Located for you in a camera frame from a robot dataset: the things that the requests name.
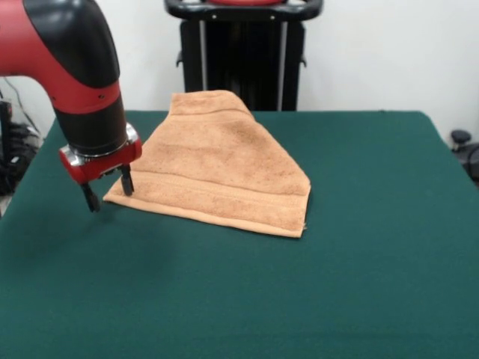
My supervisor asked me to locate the tan terry towel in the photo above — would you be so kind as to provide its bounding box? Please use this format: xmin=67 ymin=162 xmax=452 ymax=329
xmin=103 ymin=90 xmax=313 ymax=239

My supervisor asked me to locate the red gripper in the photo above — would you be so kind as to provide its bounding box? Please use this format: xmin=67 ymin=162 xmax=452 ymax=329
xmin=58 ymin=136 xmax=144 ymax=214

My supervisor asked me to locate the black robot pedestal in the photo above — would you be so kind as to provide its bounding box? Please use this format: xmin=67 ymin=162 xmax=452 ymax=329
xmin=163 ymin=0 xmax=325 ymax=112

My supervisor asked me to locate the grey chair base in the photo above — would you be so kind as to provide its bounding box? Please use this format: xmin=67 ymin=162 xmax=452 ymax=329
xmin=450 ymin=129 xmax=479 ymax=181

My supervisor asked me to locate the dark green table cloth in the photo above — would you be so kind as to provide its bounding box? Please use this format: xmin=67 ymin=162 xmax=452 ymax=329
xmin=0 ymin=110 xmax=479 ymax=359

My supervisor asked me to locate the black upright box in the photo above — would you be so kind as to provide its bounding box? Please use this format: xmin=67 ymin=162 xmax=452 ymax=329
xmin=0 ymin=99 xmax=14 ymax=165

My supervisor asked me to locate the grey cable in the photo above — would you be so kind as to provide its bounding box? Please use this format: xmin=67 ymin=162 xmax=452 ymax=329
xmin=5 ymin=76 xmax=42 ymax=136

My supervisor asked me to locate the black cable heap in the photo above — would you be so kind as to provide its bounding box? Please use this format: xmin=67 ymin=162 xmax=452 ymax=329
xmin=0 ymin=123 xmax=43 ymax=196

